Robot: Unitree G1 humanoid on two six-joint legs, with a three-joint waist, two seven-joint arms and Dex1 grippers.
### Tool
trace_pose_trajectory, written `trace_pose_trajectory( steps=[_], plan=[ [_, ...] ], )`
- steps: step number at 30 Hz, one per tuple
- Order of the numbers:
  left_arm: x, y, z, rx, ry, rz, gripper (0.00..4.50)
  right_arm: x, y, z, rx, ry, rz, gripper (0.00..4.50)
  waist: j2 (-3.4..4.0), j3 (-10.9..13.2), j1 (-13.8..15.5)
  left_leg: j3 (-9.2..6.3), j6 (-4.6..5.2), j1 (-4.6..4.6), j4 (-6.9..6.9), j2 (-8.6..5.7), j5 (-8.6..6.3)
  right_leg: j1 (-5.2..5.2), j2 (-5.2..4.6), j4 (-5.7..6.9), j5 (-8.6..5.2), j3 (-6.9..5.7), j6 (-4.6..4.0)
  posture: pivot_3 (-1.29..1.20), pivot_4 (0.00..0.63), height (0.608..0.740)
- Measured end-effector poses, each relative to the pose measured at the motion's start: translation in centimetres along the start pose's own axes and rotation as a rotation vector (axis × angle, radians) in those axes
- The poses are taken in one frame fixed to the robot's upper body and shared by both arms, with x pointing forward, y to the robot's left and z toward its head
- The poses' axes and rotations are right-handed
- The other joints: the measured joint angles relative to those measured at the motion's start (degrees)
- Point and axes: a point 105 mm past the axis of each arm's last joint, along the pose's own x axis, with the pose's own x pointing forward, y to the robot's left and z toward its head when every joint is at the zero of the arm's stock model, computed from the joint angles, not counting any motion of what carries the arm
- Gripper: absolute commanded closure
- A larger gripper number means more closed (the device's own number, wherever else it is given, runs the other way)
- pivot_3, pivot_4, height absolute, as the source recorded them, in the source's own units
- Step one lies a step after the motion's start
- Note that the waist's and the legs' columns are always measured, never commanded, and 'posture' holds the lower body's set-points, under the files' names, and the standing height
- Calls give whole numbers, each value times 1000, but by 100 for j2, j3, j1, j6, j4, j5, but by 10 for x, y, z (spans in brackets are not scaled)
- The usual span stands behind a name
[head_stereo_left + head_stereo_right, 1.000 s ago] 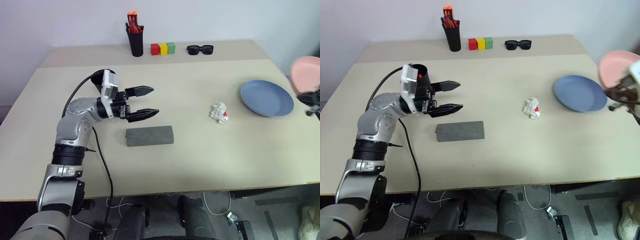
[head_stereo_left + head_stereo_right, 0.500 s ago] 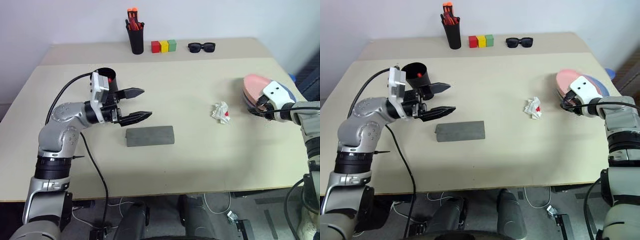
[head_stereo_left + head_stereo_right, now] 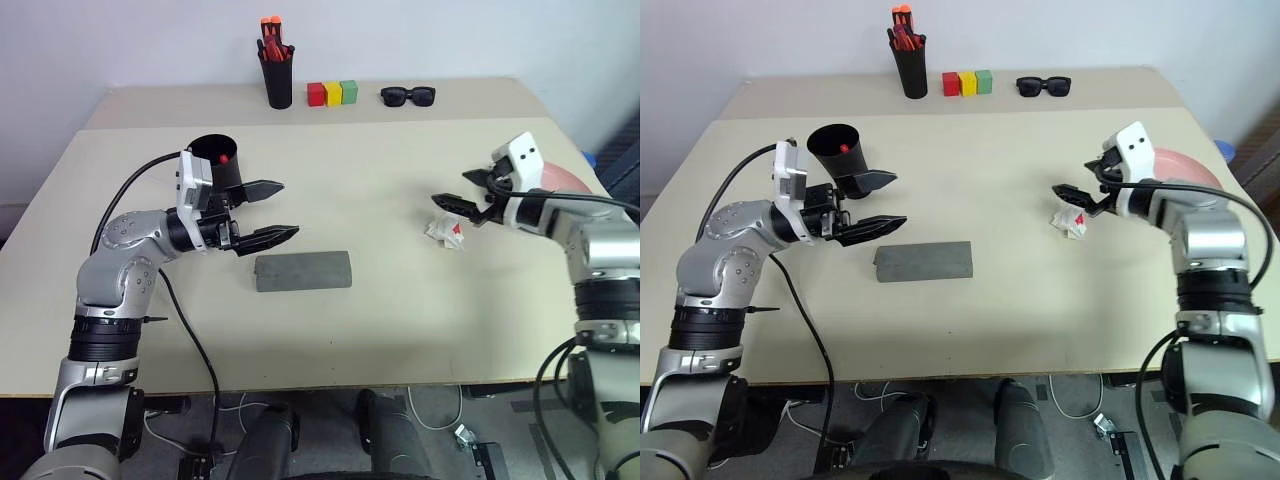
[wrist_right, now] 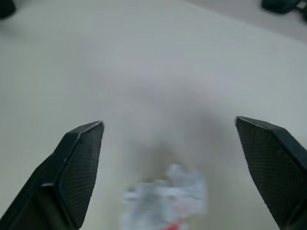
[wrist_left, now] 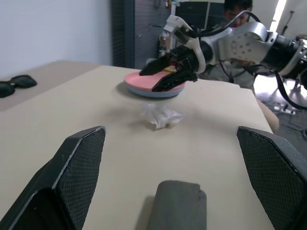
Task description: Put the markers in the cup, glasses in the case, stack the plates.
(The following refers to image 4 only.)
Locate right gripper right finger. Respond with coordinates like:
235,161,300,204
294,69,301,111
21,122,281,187
235,116,307,230

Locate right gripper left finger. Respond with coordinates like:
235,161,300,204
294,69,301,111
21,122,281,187
0,120,105,230

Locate empty black plastic cup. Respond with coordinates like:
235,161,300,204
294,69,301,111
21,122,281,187
0,0,17,20

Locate black sunglasses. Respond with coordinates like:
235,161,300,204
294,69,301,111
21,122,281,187
260,0,307,15

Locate small clear plastic packet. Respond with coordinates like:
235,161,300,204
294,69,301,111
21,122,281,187
122,164,207,230

